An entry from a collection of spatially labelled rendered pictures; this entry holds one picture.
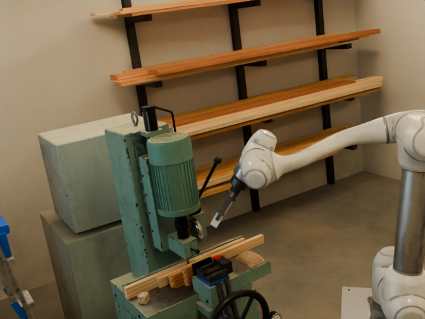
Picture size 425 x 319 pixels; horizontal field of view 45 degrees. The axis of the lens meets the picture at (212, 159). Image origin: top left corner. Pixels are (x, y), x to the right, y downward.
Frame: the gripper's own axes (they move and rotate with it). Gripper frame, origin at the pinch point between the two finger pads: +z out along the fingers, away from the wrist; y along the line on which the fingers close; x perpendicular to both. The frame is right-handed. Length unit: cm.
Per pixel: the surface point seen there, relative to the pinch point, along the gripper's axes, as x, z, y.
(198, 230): 5.2, 18.5, 12.8
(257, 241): -19.9, 15.0, 26.3
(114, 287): 25, 64, 5
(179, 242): 8.3, 17.2, -5.1
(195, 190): 13.7, -5.4, -1.5
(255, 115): 23, 27, 230
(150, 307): 4.2, 34.8, -27.3
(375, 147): -97, 36, 384
